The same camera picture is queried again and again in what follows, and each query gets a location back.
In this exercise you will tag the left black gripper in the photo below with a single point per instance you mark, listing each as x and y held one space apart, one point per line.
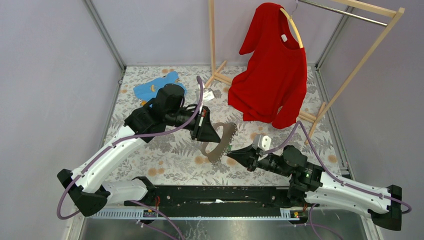
203 129

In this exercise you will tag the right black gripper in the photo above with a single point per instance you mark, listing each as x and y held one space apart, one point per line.
248 157

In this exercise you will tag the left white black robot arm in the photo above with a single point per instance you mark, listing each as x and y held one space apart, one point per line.
164 114

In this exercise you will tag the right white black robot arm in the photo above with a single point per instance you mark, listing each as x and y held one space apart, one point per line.
312 184

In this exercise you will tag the floral patterned table mat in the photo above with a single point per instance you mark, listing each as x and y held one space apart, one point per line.
176 159

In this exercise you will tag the wooden clothes rack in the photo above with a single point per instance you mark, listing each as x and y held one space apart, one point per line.
352 5

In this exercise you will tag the blue child t-shirt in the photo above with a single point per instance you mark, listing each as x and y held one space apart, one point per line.
149 90

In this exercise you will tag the red long sleeve shirt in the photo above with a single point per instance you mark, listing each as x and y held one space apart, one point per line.
274 85

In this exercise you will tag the wooden clothes hanger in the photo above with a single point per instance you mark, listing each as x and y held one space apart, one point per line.
289 17

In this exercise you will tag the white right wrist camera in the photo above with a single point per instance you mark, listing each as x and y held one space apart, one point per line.
261 144

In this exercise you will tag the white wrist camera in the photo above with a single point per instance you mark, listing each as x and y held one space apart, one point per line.
205 96
261 144

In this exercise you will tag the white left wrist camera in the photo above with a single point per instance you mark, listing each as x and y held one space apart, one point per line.
205 96

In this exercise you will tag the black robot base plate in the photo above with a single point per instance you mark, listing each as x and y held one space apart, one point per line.
198 201

